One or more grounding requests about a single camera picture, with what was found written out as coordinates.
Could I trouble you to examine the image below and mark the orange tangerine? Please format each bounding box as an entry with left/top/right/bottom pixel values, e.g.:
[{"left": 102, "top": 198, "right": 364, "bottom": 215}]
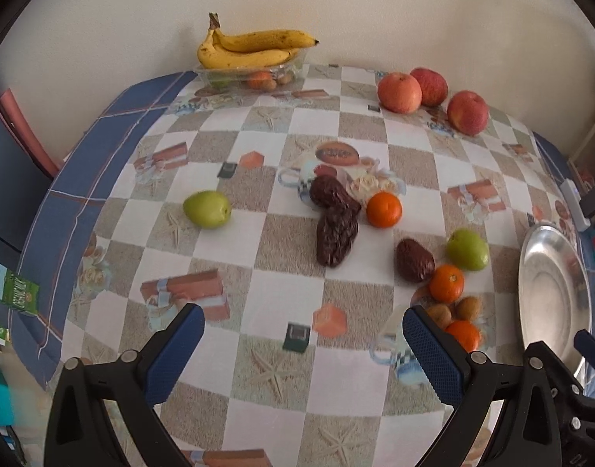
[
  {"left": 366, "top": 191, "right": 403, "bottom": 229},
  {"left": 428, "top": 263, "right": 465, "bottom": 304},
  {"left": 445, "top": 320, "right": 481, "bottom": 353}
]

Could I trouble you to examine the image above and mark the green carton box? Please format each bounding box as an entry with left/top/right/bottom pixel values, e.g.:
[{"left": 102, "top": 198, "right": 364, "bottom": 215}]
[{"left": 0, "top": 263, "right": 39, "bottom": 315}]

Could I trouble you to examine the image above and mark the silver metal bowl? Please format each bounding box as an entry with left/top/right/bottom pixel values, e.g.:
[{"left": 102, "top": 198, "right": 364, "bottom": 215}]
[{"left": 518, "top": 223, "right": 592, "bottom": 377}]

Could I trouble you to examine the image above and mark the lower yellow banana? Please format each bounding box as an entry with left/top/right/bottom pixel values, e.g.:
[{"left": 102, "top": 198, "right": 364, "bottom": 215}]
[{"left": 197, "top": 30, "right": 301, "bottom": 70}]

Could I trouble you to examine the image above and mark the dark red back apple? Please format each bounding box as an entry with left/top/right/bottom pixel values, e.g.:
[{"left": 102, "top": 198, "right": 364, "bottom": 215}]
[{"left": 410, "top": 68, "right": 448, "bottom": 107}]

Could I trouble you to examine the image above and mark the dark blue chair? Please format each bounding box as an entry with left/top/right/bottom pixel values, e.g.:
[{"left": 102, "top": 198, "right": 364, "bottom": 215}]
[{"left": 0, "top": 117, "right": 52, "bottom": 271}]

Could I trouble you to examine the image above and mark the checkered printed tablecloth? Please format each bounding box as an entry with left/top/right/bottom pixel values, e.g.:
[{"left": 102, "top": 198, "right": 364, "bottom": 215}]
[{"left": 10, "top": 65, "right": 576, "bottom": 466}]

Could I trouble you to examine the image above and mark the yellow banana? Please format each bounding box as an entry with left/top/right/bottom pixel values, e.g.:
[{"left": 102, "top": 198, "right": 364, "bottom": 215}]
[
  {"left": 197, "top": 30, "right": 301, "bottom": 70},
  {"left": 209, "top": 13, "right": 319, "bottom": 53}
]

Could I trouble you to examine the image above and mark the dark date long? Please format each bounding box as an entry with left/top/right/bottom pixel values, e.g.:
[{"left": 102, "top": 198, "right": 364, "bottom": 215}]
[{"left": 317, "top": 208, "right": 359, "bottom": 268}]

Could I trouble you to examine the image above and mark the red right apple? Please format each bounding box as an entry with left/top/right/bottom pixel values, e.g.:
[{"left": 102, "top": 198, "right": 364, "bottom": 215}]
[{"left": 447, "top": 90, "right": 488, "bottom": 137}]

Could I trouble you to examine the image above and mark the white power strip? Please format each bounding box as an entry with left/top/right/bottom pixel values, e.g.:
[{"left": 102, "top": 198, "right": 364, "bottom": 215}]
[{"left": 559, "top": 178, "right": 591, "bottom": 233}]

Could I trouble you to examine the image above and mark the green fruit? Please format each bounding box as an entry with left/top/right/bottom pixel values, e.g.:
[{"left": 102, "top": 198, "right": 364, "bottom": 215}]
[
  {"left": 182, "top": 190, "right": 232, "bottom": 229},
  {"left": 445, "top": 229, "right": 490, "bottom": 271}
]

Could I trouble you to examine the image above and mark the clear plastic fruit tray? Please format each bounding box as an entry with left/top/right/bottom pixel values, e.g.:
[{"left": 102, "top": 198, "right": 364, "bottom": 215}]
[{"left": 193, "top": 49, "right": 307, "bottom": 93}]

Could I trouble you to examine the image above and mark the upper yellow banana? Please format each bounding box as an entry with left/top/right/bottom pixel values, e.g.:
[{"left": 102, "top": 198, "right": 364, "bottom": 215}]
[{"left": 209, "top": 13, "right": 319, "bottom": 53}]

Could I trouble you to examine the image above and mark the black power adapter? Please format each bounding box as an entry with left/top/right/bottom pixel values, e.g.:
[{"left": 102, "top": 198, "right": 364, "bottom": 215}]
[{"left": 579, "top": 188, "right": 595, "bottom": 220}]

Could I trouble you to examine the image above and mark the brown longan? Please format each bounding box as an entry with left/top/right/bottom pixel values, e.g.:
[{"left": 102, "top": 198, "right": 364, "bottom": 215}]
[
  {"left": 455, "top": 296, "right": 482, "bottom": 321},
  {"left": 426, "top": 304, "right": 453, "bottom": 330}
]

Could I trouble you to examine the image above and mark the pale red apple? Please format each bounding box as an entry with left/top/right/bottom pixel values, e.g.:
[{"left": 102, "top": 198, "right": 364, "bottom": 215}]
[{"left": 378, "top": 72, "right": 422, "bottom": 114}]

